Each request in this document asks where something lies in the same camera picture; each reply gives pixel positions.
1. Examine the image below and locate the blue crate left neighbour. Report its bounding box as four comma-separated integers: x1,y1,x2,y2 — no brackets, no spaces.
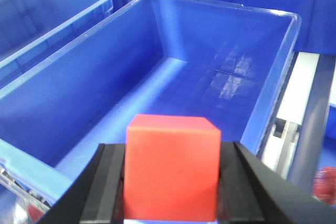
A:
1,0,113,87

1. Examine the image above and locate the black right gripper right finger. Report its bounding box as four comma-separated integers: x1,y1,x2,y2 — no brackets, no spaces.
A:
217,142,335,223

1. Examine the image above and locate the red cube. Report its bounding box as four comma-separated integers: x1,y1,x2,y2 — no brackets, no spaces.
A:
123,114,222,221

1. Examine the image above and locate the red object lower right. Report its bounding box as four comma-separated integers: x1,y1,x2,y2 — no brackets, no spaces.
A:
312,166,335,205

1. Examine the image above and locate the white shelf post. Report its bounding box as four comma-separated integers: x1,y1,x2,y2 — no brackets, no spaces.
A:
261,52,319,179

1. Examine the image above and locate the large blue crate centre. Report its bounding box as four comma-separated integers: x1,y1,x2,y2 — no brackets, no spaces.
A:
1,0,301,203

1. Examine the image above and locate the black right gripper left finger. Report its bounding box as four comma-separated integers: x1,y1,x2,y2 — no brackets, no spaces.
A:
39,144,125,223

